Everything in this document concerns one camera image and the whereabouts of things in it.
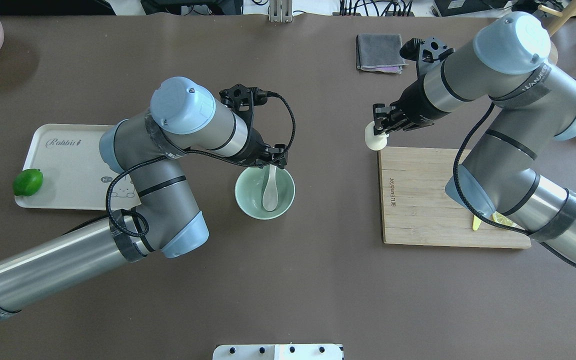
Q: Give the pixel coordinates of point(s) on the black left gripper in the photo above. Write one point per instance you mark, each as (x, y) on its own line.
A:
(254, 149)

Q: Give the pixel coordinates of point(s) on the wooden mug tree stand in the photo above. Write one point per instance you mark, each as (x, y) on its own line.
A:
(560, 12)

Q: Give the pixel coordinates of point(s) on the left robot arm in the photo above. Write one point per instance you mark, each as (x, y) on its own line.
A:
(149, 205)

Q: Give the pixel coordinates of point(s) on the light green ceramic bowl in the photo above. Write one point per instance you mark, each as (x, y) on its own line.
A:
(249, 189)

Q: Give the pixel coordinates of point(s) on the wooden cutting board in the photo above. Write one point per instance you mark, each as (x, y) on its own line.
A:
(417, 211)

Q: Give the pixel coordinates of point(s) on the beige rabbit serving tray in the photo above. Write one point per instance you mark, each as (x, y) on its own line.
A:
(74, 174)

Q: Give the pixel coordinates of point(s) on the white ceramic spoon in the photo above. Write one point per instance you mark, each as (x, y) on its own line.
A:
(270, 193)

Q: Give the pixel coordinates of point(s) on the yellow plastic knife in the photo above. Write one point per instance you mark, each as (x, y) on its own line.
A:
(476, 223)

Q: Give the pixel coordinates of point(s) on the folded grey cloth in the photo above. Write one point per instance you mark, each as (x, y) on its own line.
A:
(379, 53)

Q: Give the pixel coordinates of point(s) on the lemon slice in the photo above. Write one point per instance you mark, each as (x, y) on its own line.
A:
(498, 218)

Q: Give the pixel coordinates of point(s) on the green lime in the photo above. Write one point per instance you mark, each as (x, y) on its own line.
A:
(28, 182)

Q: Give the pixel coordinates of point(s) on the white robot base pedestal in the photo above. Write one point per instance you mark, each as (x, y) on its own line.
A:
(288, 351)

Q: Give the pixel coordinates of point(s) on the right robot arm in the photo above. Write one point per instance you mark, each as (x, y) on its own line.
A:
(506, 61)

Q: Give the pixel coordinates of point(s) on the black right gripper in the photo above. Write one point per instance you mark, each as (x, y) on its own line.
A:
(414, 102)

